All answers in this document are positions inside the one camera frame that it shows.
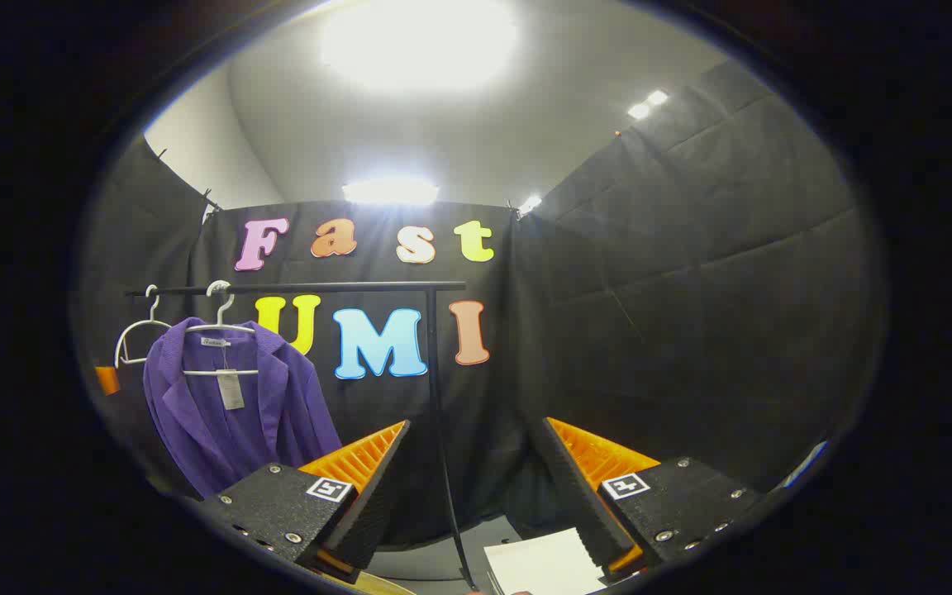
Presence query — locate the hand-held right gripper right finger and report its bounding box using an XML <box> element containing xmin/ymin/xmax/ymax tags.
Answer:
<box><xmin>531</xmin><ymin>416</ymin><xmax>766</xmax><ymax>583</ymax></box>

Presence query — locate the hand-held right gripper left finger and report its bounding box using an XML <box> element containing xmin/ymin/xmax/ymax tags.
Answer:
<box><xmin>195</xmin><ymin>419</ymin><xmax>412</xmax><ymax>583</ymax></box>

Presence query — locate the purple knit jacket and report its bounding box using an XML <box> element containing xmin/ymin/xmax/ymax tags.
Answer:
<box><xmin>143</xmin><ymin>317</ymin><xmax>343</xmax><ymax>499</ymax></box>

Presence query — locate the white plastic hanger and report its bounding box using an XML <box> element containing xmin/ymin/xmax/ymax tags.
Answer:
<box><xmin>183</xmin><ymin>279</ymin><xmax>260</xmax><ymax>378</ymax></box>
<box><xmin>114</xmin><ymin>285</ymin><xmax>173</xmax><ymax>369</ymax></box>

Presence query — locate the black clothes rack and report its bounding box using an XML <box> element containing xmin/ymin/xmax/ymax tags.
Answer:
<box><xmin>125</xmin><ymin>280</ymin><xmax>478</xmax><ymax>592</ymax></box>

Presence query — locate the white paper sheet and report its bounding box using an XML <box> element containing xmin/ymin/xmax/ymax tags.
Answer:
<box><xmin>484</xmin><ymin>527</ymin><xmax>609</xmax><ymax>595</ymax></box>

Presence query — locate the black backdrop cloth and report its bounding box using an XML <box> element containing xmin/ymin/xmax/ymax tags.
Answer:
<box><xmin>71</xmin><ymin>58</ymin><xmax>886</xmax><ymax>550</ymax></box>

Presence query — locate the large ceiling light panel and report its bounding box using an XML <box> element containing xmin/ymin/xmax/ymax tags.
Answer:
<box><xmin>323</xmin><ymin>0</ymin><xmax>518</xmax><ymax>92</ymax></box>

